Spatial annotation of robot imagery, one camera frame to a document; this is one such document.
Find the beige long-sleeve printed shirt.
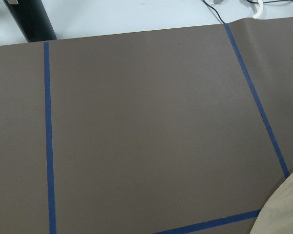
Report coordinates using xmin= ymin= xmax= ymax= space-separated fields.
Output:
xmin=250 ymin=172 xmax=293 ymax=234

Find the brown paper table cover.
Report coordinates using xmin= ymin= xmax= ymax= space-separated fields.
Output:
xmin=0 ymin=18 xmax=293 ymax=234

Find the black insulated bottle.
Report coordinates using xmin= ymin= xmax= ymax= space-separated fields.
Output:
xmin=4 ymin=0 xmax=57 ymax=42

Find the black cable on table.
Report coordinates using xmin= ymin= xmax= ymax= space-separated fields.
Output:
xmin=201 ymin=0 xmax=228 ymax=24

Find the white braided cable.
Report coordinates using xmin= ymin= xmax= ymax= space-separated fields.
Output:
xmin=252 ymin=0 xmax=264 ymax=19

